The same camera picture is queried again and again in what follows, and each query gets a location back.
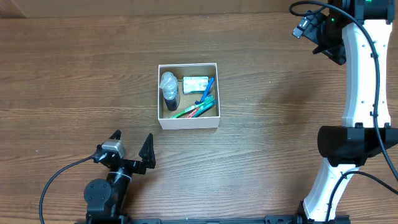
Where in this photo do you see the Colgate toothpaste tube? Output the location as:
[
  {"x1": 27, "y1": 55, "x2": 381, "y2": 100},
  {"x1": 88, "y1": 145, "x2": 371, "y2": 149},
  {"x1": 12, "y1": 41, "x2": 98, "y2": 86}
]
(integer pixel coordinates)
[{"x1": 186, "y1": 100, "x2": 216, "y2": 118}]

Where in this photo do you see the green white toothbrush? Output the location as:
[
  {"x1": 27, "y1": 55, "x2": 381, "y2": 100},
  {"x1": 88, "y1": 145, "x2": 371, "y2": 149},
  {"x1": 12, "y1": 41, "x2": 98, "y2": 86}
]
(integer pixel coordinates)
[{"x1": 171, "y1": 95, "x2": 215, "y2": 119}]

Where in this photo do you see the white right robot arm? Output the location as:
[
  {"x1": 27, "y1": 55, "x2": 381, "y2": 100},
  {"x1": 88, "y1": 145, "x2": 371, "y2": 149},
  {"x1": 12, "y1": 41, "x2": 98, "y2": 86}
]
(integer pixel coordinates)
[{"x1": 294, "y1": 1, "x2": 397, "y2": 223}]

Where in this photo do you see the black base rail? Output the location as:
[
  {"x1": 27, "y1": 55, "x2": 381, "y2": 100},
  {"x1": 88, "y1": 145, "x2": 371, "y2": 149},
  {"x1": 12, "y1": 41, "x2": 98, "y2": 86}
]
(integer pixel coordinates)
[{"x1": 74, "y1": 213, "x2": 351, "y2": 224}]

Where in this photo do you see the dark bottle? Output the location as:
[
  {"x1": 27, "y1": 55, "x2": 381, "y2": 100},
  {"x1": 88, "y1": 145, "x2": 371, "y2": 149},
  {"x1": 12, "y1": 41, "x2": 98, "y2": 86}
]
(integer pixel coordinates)
[{"x1": 159, "y1": 72, "x2": 180, "y2": 111}]

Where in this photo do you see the green soap bar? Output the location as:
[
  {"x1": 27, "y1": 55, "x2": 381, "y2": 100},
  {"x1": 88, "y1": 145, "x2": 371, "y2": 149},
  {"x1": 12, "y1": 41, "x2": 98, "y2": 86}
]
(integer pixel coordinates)
[{"x1": 182, "y1": 77, "x2": 209, "y2": 94}]

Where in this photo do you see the blue disposable razor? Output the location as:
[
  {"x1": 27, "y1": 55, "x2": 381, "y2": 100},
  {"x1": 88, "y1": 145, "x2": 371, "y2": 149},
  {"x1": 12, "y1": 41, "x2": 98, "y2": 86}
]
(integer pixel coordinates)
[{"x1": 195, "y1": 77, "x2": 215, "y2": 105}]

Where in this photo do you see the white cardboard box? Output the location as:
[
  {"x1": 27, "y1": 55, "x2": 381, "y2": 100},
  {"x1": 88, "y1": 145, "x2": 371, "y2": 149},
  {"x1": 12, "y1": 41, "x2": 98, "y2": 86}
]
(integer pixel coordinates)
[{"x1": 157, "y1": 63, "x2": 221, "y2": 129}]

